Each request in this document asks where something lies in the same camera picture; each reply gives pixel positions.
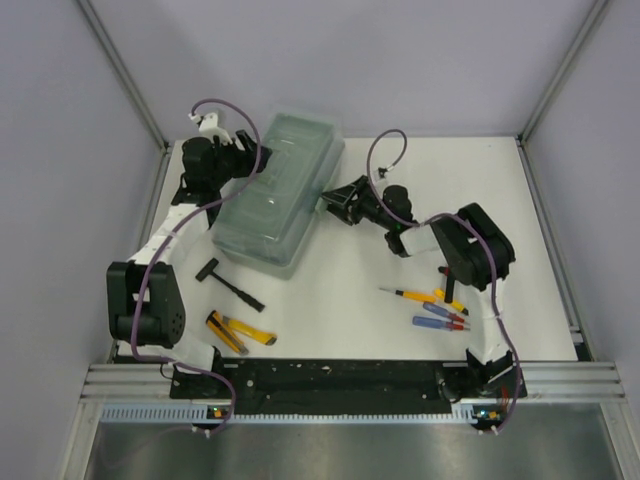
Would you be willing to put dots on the blue screwdriver upper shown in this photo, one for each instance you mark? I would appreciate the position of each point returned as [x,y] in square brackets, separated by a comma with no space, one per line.
[443,312]

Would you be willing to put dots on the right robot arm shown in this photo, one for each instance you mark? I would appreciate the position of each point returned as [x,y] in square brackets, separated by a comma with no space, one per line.
[478,257]

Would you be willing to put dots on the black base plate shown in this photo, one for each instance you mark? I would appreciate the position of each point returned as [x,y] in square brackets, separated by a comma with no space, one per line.
[347,387]

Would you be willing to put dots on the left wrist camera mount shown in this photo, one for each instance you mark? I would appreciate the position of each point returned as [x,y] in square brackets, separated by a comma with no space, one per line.
[210,126]

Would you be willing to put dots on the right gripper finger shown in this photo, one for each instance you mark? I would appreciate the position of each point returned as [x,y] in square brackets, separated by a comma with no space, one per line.
[342,213]
[347,194]

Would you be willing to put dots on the small black handled hammer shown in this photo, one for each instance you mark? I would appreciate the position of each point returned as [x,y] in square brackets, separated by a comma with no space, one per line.
[449,291]

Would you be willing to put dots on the orange handled screwdriver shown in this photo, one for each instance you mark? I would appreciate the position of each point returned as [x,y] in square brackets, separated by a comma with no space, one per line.
[411,295]

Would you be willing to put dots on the blue screwdriver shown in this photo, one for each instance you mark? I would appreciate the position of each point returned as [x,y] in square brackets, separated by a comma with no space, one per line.
[443,312]
[438,324]

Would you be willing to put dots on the black rubber mallet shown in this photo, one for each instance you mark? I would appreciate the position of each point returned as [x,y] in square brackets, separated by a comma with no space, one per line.
[209,270]

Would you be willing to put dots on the yellow black utility knife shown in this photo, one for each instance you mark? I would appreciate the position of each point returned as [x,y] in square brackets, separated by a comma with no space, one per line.
[215,322]

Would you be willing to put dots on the green toolbox with clear lid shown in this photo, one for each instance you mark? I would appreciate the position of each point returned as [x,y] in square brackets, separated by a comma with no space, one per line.
[266,227]

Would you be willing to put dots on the yellow handled screwdriver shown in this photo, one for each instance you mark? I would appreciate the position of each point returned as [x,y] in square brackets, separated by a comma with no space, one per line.
[454,304]

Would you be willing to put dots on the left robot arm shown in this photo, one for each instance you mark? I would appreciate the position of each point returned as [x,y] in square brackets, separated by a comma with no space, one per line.
[145,306]

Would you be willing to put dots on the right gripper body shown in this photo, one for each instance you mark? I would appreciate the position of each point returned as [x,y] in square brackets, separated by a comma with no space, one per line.
[369,208]

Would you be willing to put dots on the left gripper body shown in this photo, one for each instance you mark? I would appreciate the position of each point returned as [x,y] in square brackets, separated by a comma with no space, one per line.
[233,163]

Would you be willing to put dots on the aluminium frame rail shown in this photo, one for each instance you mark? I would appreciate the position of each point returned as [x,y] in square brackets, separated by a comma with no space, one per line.
[546,382]

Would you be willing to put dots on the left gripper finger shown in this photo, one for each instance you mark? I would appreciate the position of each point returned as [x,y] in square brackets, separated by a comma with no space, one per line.
[262,155]
[250,146]

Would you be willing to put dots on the white cable duct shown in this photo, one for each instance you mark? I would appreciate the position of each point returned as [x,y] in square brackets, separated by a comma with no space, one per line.
[207,415]

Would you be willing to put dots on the blue screwdriver lower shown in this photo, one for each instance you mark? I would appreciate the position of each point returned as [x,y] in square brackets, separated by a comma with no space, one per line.
[438,324]

